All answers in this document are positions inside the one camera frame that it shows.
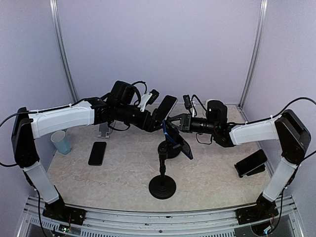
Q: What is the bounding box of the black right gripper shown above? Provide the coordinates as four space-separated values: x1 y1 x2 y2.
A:
166 113 218 134

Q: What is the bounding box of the black phone with silver back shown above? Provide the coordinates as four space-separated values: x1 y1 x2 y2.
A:
155 95 178 121

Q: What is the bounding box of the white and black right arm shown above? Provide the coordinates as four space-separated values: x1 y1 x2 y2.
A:
162 100 311 219

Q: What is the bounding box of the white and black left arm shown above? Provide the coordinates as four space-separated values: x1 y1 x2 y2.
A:
11 81 169 220

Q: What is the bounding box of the blue phone in front holder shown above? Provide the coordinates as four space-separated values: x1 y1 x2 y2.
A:
162 120 193 160

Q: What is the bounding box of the black round stand base rear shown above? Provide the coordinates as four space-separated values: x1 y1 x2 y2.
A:
158 140 181 159

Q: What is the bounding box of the white folding phone stand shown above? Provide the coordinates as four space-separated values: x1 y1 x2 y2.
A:
97 123 113 139

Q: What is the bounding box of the black front stand with pole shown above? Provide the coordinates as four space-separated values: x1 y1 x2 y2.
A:
149 141 176 199

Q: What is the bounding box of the black folding phone stand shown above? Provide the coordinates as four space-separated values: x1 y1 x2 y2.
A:
235 164 266 178

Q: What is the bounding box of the white ceramic mug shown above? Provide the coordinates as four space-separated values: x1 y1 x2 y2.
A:
203 98 216 116

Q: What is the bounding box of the light blue plastic cup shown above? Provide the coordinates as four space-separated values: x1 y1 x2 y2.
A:
50 130 71 155

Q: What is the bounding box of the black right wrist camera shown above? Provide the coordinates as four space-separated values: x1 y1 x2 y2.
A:
183 95 192 110

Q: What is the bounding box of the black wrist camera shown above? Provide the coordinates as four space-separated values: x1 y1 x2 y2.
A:
183 95 192 110
148 89 159 105

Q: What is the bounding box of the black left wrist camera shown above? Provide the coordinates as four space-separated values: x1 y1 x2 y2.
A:
148 89 159 105

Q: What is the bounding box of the right aluminium frame post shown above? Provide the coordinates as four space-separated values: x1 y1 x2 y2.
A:
238 0 268 109

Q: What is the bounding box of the aluminium frame post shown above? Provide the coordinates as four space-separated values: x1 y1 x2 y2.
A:
49 0 79 102
238 0 268 109

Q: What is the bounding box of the left aluminium frame post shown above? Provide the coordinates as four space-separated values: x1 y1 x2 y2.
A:
49 0 79 102

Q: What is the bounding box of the aluminium front rail base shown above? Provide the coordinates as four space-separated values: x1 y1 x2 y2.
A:
16 195 304 237

